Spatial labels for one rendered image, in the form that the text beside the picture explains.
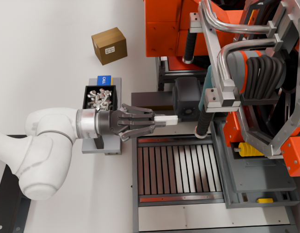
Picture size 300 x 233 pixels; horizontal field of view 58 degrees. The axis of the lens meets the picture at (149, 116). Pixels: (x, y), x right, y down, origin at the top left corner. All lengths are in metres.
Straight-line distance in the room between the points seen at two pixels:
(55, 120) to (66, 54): 1.57
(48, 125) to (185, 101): 0.82
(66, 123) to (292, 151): 0.62
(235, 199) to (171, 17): 0.95
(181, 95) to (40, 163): 0.92
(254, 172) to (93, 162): 0.92
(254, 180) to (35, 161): 1.08
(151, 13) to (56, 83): 1.08
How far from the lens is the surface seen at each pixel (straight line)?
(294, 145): 0.81
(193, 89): 1.46
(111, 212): 1.58
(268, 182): 1.50
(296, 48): 1.00
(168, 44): 1.39
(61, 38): 2.49
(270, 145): 0.92
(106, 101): 1.21
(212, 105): 0.74
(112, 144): 1.22
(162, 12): 1.28
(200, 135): 0.89
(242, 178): 1.46
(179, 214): 1.49
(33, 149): 0.71
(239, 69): 0.89
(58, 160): 0.71
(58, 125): 0.78
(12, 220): 1.40
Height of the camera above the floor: 1.52
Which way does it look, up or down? 56 degrees down
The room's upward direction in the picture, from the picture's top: straight up
